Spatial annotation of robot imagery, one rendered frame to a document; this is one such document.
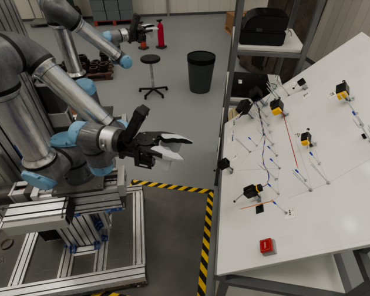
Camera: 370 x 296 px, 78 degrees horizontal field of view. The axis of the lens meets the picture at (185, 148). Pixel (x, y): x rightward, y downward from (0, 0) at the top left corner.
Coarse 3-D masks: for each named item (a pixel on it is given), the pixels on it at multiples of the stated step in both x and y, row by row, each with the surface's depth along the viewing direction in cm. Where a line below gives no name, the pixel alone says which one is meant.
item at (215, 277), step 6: (222, 138) 184; (222, 144) 172; (222, 150) 167; (222, 156) 162; (216, 228) 128; (216, 234) 122; (216, 240) 117; (216, 246) 115; (216, 252) 112; (216, 258) 110; (216, 264) 108; (216, 270) 106; (216, 276) 105; (222, 276) 104
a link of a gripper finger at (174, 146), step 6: (162, 138) 66; (168, 138) 65; (174, 138) 65; (180, 138) 65; (186, 138) 65; (162, 144) 67; (168, 144) 67; (174, 144) 67; (180, 144) 67; (174, 150) 69
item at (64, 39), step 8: (40, 0) 114; (48, 24) 118; (56, 24) 117; (56, 32) 121; (64, 32) 121; (56, 40) 125; (64, 40) 124; (72, 40) 127; (64, 48) 126; (72, 48) 128; (64, 56) 129; (72, 56) 130; (72, 64) 132; (80, 64) 137; (72, 72) 135; (80, 72) 137
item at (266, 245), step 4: (260, 240) 94; (264, 240) 93; (268, 240) 92; (260, 244) 93; (264, 244) 92; (268, 244) 90; (272, 244) 90; (260, 248) 92; (264, 248) 91; (268, 248) 89; (272, 248) 89; (264, 252) 90
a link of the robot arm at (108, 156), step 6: (90, 156) 70; (96, 156) 71; (102, 156) 72; (108, 156) 75; (114, 156) 79; (90, 162) 72; (96, 162) 72; (102, 162) 73; (108, 162) 75; (90, 168) 74; (96, 168) 74; (102, 168) 75; (108, 168) 76; (96, 174) 76; (102, 174) 76
